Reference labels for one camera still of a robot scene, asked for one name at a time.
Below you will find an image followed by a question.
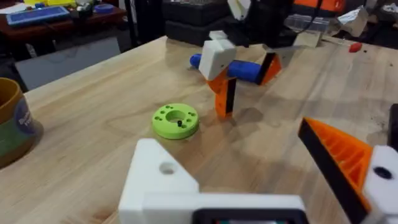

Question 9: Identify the bare white left gripper left finger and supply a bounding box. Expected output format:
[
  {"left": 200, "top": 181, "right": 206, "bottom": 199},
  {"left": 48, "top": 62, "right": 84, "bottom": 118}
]
[{"left": 118, "top": 138, "right": 200, "bottom": 224}]

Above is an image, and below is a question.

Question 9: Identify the orange box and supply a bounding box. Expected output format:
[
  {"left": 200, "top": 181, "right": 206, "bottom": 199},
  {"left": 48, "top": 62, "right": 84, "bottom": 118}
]
[{"left": 293, "top": 0, "right": 346, "bottom": 12}]

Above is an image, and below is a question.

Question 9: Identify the white orange left gripper right finger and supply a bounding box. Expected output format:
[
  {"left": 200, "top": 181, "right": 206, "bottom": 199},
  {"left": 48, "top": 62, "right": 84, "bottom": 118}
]
[{"left": 297, "top": 117, "right": 398, "bottom": 224}]

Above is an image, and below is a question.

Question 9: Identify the crumpled silver foil bag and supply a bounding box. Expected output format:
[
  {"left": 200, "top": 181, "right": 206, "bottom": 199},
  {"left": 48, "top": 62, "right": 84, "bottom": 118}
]
[{"left": 336, "top": 5, "right": 370, "bottom": 37}]

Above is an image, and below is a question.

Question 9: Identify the blue electric screwdriver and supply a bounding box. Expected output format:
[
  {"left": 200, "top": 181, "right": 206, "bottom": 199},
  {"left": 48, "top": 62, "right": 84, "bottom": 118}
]
[{"left": 189, "top": 53, "right": 262, "bottom": 84}]

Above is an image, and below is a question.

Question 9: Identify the brown toy tub with label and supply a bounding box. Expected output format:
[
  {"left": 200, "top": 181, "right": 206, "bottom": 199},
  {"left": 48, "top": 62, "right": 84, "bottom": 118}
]
[{"left": 0, "top": 77, "right": 44, "bottom": 169}]

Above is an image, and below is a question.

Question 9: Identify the small red toy vegetable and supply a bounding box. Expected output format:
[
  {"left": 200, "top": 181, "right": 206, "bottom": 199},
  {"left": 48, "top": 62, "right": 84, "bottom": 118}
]
[{"left": 348, "top": 42, "right": 363, "bottom": 54}]

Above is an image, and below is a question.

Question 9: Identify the blue flat board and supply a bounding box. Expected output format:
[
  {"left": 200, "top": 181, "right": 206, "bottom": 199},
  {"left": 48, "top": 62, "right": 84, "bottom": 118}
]
[{"left": 6, "top": 5, "right": 71, "bottom": 27}]

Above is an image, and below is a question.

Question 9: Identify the green disc with holes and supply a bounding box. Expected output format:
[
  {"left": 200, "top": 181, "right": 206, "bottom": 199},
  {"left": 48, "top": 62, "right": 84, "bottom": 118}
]
[{"left": 151, "top": 103, "right": 200, "bottom": 141}]

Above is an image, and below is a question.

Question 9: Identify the blue tape roll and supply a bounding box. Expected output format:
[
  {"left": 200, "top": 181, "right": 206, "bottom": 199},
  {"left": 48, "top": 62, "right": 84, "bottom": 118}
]
[{"left": 93, "top": 3, "right": 115, "bottom": 14}]

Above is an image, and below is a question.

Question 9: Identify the beige cardboard piece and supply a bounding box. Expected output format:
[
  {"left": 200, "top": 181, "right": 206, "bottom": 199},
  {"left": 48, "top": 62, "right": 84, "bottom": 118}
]
[{"left": 293, "top": 30, "right": 322, "bottom": 48}]

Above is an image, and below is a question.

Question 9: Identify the black storage boxes heap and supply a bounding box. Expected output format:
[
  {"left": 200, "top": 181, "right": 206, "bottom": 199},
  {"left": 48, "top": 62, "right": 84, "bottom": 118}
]
[{"left": 160, "top": 0, "right": 240, "bottom": 47}]

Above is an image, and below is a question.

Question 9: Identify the clear plastic box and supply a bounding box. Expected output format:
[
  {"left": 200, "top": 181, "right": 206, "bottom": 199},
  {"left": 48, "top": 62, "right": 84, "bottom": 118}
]
[{"left": 284, "top": 13, "right": 331, "bottom": 32}]

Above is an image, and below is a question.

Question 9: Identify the dark brown wooden side table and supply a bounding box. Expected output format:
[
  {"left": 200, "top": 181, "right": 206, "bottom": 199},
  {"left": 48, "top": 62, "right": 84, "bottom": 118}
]
[{"left": 0, "top": 2, "right": 128, "bottom": 43}]

